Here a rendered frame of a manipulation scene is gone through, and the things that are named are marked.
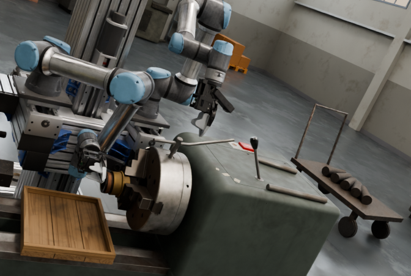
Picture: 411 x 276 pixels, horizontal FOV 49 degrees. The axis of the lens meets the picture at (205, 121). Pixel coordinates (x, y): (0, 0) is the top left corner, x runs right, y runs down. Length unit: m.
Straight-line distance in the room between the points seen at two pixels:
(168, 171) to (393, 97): 11.62
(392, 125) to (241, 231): 11.29
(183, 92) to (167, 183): 0.72
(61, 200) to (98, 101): 0.59
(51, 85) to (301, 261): 1.26
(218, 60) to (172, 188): 0.49
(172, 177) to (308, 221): 0.57
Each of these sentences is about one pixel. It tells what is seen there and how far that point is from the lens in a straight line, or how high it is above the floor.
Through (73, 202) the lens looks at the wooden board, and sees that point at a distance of 1.86.
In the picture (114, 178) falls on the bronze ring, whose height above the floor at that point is 1.11.
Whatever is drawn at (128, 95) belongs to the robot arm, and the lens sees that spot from 1.69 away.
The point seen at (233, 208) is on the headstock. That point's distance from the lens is 1.61.
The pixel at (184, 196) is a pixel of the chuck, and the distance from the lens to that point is 1.60.
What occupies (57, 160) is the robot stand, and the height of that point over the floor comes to 0.87.
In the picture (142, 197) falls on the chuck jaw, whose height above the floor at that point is 1.11.
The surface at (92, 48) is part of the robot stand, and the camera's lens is 2.22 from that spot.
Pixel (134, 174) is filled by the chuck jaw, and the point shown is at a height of 1.12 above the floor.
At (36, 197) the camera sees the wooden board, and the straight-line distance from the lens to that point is 1.83.
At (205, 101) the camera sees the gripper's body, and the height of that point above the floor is 1.45.
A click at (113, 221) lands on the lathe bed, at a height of 0.86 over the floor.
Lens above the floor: 1.81
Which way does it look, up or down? 15 degrees down
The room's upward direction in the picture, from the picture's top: 23 degrees clockwise
